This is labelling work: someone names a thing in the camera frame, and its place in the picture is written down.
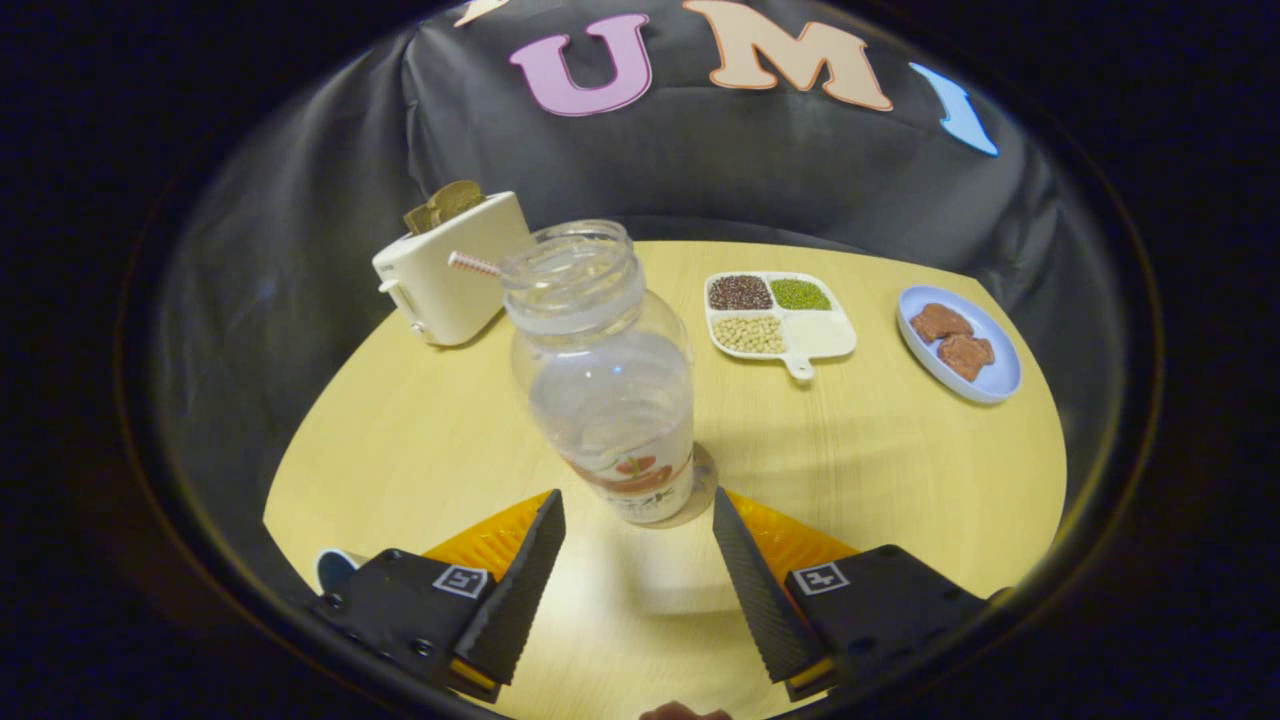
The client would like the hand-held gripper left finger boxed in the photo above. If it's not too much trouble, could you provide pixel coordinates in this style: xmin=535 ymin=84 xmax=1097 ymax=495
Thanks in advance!
xmin=315 ymin=488 xmax=567 ymax=704

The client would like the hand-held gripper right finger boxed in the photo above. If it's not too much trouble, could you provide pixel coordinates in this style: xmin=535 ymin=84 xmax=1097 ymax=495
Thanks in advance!
xmin=712 ymin=487 xmax=991 ymax=701

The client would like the round wooden coaster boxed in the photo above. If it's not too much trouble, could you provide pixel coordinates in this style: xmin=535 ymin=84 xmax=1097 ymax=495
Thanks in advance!
xmin=650 ymin=443 xmax=720 ymax=530

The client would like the pale green cup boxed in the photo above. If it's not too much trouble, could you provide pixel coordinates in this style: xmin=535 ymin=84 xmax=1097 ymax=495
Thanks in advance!
xmin=316 ymin=548 xmax=369 ymax=596

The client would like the clear plastic juice bottle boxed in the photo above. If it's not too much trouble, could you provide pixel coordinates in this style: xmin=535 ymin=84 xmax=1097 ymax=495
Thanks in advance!
xmin=497 ymin=219 xmax=698 ymax=525

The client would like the wooden table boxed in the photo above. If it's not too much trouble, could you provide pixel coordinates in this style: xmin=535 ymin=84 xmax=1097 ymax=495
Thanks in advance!
xmin=263 ymin=240 xmax=1069 ymax=720

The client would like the pile of yellow soybeans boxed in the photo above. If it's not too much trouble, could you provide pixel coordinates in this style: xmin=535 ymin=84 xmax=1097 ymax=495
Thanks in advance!
xmin=712 ymin=315 xmax=787 ymax=356

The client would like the white divided dish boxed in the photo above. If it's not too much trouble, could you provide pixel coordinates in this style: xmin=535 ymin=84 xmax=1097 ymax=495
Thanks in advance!
xmin=703 ymin=270 xmax=859 ymax=382

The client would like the pile of green beans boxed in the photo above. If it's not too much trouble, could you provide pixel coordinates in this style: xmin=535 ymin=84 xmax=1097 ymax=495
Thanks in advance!
xmin=769 ymin=278 xmax=833 ymax=312

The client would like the pile of dark red beans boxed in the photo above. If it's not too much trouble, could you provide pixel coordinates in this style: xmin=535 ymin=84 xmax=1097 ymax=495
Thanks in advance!
xmin=708 ymin=275 xmax=774 ymax=312

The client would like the cream toaster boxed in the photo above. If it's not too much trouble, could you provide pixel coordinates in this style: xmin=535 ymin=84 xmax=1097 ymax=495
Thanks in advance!
xmin=372 ymin=191 xmax=534 ymax=348

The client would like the brown meat piece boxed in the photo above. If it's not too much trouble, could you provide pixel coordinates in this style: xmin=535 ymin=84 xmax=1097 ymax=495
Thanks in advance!
xmin=937 ymin=334 xmax=996 ymax=383
xmin=909 ymin=303 xmax=974 ymax=345

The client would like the pale blue plate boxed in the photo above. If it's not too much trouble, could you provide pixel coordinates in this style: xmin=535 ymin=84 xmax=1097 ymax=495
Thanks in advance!
xmin=897 ymin=285 xmax=1024 ymax=405

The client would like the brown toast slice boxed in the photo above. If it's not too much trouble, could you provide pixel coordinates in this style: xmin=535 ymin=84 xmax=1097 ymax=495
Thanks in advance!
xmin=403 ymin=180 xmax=488 ymax=236

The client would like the black backdrop cloth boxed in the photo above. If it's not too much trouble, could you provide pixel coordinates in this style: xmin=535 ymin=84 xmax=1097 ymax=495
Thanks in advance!
xmin=150 ymin=0 xmax=1131 ymax=591

